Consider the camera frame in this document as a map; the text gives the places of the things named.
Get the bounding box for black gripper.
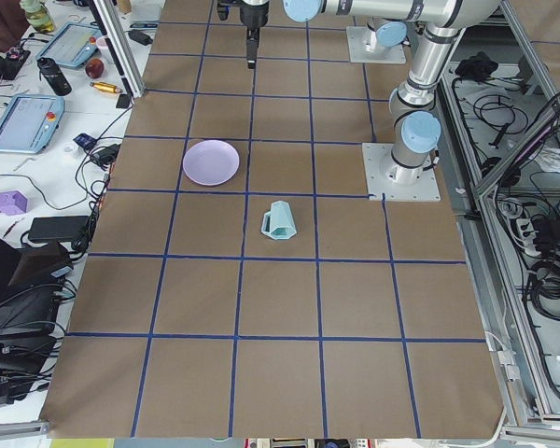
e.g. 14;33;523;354
217;0;269;69

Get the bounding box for light blue faceted cup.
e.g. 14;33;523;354
260;201;297;241

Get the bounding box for lilac round plate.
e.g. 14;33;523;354
183;140;240;187

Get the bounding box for pink small cup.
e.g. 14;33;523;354
95;36;109;52

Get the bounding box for black phone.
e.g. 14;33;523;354
116;93;131;109

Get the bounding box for gold cylinder tool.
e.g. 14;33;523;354
90;82;123;94

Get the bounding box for red apple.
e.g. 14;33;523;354
85;58;105;79

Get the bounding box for far blue teach pendant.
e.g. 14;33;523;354
35;22;102;68

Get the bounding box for blue teach pendant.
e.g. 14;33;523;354
0;94;65;154
35;22;102;68

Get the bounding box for black water bottle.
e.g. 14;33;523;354
36;57;72;96

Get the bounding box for green glass bottle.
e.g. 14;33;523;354
20;0;55;34

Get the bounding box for near blue teach pendant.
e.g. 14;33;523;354
0;94;65;154

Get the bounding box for black power brick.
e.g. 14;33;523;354
27;216;89;244

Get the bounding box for purple printed block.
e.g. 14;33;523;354
0;190;28;216

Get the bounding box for white power strip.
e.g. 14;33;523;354
515;217;537;245

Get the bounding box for aluminium frame post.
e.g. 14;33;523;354
88;0;145;98

